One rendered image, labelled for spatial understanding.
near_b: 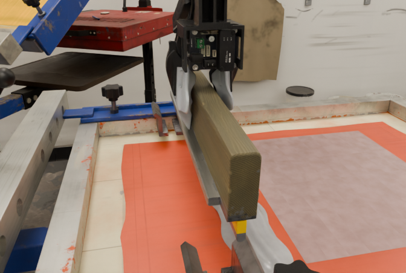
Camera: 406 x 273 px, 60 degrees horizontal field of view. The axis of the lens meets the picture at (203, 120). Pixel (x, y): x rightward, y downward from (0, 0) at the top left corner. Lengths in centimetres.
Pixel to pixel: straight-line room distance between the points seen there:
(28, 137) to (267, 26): 219
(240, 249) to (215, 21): 25
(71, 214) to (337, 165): 46
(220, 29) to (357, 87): 281
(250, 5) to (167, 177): 205
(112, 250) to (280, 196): 27
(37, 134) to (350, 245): 50
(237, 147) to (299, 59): 253
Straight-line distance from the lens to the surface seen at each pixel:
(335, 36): 294
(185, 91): 45
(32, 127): 67
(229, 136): 34
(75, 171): 60
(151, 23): 155
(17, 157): 57
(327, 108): 91
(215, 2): 40
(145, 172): 64
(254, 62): 261
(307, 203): 58
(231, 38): 42
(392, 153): 79
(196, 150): 45
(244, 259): 37
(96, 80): 125
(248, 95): 276
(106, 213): 56
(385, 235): 56
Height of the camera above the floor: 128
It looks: 23 degrees down
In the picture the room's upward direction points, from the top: straight up
